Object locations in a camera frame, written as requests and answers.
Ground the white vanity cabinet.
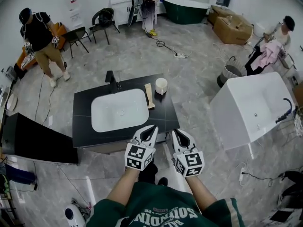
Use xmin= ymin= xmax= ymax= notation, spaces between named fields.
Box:
xmin=109 ymin=0 xmax=143 ymax=25

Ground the white round-dial device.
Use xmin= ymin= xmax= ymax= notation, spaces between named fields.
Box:
xmin=64 ymin=203 xmax=88 ymax=227

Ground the black flat panel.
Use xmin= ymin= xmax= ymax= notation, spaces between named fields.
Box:
xmin=0 ymin=112 xmax=79 ymax=165

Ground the person's green printed sweatshirt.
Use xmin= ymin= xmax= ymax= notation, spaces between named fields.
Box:
xmin=86 ymin=182 xmax=246 ymax=227

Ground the pink cloth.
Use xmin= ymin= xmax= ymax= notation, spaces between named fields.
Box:
xmin=250 ymin=41 xmax=284 ymax=69

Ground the white cup item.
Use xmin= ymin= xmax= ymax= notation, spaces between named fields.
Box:
xmin=154 ymin=77 xmax=169 ymax=96

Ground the grey pleated waste bin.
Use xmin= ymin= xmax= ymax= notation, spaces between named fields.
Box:
xmin=216 ymin=59 xmax=247 ymax=89

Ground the small cardboard box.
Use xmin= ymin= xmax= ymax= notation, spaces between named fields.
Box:
xmin=207 ymin=5 xmax=238 ymax=25

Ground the dark green bathtub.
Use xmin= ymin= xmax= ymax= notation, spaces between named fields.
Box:
xmin=161 ymin=0 xmax=210 ymax=25

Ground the striped bag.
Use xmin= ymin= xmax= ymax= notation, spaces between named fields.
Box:
xmin=20 ymin=52 xmax=36 ymax=70

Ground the black sink cabinet white basin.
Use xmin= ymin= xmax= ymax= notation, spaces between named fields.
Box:
xmin=72 ymin=73 xmax=180 ymax=155

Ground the black sink faucet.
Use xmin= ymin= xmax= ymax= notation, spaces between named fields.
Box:
xmin=105 ymin=70 xmax=122 ymax=95

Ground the dark folding chair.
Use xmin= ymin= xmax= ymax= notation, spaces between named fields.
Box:
xmin=61 ymin=26 xmax=92 ymax=59

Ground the black armchair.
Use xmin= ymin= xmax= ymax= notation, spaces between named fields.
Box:
xmin=90 ymin=7 xmax=121 ymax=45

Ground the orange sofa chair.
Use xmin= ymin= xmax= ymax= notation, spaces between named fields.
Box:
xmin=16 ymin=22 xmax=69 ymax=69

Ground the black bathtub faucet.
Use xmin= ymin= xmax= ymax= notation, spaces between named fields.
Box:
xmin=275 ymin=97 xmax=294 ymax=124

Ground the person's left forearm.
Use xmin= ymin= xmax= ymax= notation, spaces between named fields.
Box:
xmin=106 ymin=166 xmax=143 ymax=207

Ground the black power cable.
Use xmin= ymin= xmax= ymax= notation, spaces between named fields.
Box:
xmin=146 ymin=32 xmax=178 ymax=56

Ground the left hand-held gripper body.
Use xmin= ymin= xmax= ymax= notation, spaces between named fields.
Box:
xmin=125 ymin=137 xmax=156 ymax=172

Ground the person's right forearm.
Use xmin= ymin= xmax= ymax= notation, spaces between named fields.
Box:
xmin=185 ymin=175 xmax=218 ymax=215

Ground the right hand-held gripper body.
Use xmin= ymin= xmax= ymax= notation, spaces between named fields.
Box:
xmin=173 ymin=145 xmax=205 ymax=178

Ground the large cardboard box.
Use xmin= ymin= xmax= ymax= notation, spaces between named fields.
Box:
xmin=213 ymin=15 xmax=254 ymax=45

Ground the white bathtub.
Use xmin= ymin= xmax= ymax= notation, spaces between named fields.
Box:
xmin=209 ymin=71 xmax=297 ymax=151

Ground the beige tube item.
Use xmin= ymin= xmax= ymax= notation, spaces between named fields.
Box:
xmin=144 ymin=82 xmax=157 ymax=110

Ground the person's black trouser leg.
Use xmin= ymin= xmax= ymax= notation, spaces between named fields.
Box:
xmin=138 ymin=158 xmax=159 ymax=187

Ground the white water dispenser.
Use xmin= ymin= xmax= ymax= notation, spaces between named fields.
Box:
xmin=66 ymin=0 xmax=84 ymax=30

